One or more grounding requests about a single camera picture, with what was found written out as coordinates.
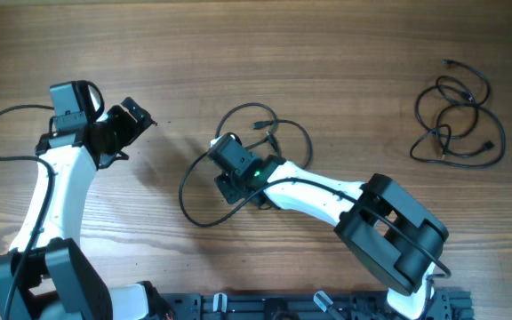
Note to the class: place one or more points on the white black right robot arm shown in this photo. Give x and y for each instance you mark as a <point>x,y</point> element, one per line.
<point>394,236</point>

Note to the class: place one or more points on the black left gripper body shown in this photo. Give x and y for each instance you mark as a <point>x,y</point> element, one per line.
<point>123,123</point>

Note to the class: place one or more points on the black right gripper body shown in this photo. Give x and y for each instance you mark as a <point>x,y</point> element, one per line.
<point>228,188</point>

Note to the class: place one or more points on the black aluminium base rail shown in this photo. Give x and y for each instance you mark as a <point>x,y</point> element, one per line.
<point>446,305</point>

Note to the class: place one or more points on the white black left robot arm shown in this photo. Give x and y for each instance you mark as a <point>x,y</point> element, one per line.
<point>45,275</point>

